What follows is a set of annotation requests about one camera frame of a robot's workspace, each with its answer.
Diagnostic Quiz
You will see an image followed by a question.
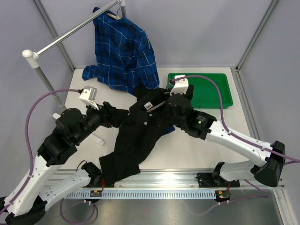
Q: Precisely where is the silver clothes rack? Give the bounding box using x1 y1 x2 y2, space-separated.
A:
21 0 126 146

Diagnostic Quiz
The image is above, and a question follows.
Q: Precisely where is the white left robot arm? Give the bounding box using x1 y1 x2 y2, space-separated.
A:
0 102 128 225

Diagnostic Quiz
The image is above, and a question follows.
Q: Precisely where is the blue plaid shirt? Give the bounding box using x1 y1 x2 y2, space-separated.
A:
82 6 176 136

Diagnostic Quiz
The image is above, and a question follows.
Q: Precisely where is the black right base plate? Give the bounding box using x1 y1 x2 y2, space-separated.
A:
195 172 240 188

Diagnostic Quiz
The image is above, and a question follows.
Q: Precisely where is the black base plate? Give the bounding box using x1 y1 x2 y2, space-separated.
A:
84 173 114 188
195 172 240 188

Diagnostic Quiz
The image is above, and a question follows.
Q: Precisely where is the white slotted cable duct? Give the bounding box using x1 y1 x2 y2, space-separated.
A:
65 189 216 200

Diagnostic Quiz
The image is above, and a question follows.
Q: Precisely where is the aluminium frame post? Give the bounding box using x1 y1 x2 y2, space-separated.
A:
236 0 280 72

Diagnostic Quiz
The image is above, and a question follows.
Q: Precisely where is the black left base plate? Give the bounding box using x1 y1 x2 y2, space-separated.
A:
84 173 114 188

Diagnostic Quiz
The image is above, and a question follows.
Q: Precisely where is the aluminium mounting rail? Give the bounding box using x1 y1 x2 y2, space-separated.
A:
44 169 285 190

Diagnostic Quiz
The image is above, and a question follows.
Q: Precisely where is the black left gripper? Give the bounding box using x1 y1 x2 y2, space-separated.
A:
74 100 129 144

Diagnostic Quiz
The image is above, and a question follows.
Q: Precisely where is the black button shirt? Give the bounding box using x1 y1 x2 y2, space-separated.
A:
98 84 195 187

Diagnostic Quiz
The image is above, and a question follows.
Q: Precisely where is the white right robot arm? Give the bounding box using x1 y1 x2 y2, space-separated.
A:
166 94 285 188

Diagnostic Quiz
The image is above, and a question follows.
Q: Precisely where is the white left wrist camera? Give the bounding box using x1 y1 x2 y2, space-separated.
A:
79 86 99 110

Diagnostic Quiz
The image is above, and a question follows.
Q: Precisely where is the green plastic tray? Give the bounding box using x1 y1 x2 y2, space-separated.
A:
167 72 234 110

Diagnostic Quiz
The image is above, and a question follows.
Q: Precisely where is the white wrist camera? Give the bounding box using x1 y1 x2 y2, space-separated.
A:
170 75 189 96
79 86 99 110

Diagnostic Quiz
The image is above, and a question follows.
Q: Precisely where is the wooden hanger of blue shirt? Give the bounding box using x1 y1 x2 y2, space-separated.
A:
105 5 126 20

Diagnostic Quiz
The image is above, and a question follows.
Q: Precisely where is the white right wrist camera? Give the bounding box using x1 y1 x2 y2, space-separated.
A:
170 75 189 96

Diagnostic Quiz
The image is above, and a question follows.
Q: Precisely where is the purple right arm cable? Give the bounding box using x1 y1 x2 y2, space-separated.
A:
171 75 300 216

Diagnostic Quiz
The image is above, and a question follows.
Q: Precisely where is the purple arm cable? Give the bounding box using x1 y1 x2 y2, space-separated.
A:
0 89 97 223
171 75 300 216

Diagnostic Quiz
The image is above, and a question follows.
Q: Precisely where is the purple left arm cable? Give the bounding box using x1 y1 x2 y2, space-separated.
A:
0 89 97 223

